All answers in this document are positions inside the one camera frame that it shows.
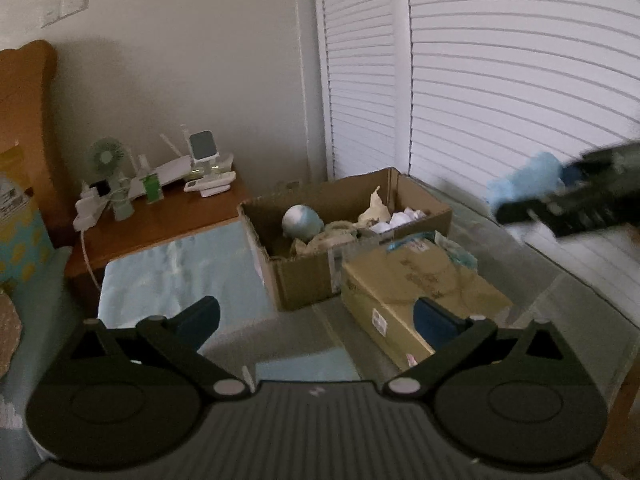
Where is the light blue plush cloth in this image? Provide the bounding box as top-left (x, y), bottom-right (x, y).
top-left (486, 152), bottom-right (580, 214)

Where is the closed tan cardboard box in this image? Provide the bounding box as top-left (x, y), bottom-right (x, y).
top-left (342, 240), bottom-right (513, 370)

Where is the wooden nightstand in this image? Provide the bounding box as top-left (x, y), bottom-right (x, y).
top-left (65, 179), bottom-right (250, 278)

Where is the light blue bed sheet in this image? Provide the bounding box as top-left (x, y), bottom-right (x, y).
top-left (98, 222), bottom-right (359, 387)

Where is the cream plush toy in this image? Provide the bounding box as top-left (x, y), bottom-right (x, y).
top-left (356, 186), bottom-right (392, 229)

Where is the green bottle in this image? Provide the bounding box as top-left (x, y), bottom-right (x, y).
top-left (140, 172), bottom-right (164, 204)

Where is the white remote control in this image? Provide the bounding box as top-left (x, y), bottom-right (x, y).
top-left (183, 171), bottom-right (236, 197)

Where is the white power strip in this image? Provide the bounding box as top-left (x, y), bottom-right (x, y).
top-left (73, 182), bottom-right (108, 232)

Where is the open cardboard box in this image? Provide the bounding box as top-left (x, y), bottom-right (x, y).
top-left (239, 168), bottom-right (452, 311)

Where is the brown patterned blanket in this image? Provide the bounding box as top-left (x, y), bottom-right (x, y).
top-left (0, 292), bottom-right (23, 377)

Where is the grey-blue plush ball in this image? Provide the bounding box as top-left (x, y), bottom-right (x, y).
top-left (281, 205), bottom-right (324, 243)

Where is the white wifi router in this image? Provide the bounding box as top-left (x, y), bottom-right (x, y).
top-left (127, 131), bottom-right (237, 198)

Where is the small green desk fan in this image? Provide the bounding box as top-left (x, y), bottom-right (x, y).
top-left (90, 138), bottom-right (134, 221)

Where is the white louvered closet door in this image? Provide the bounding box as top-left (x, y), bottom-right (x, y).
top-left (311, 0), bottom-right (640, 311)

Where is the wooden headboard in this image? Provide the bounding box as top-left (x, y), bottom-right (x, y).
top-left (1, 40), bottom-right (73, 232)

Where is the white charging cable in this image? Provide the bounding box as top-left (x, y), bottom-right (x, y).
top-left (79, 228), bottom-right (104, 294)

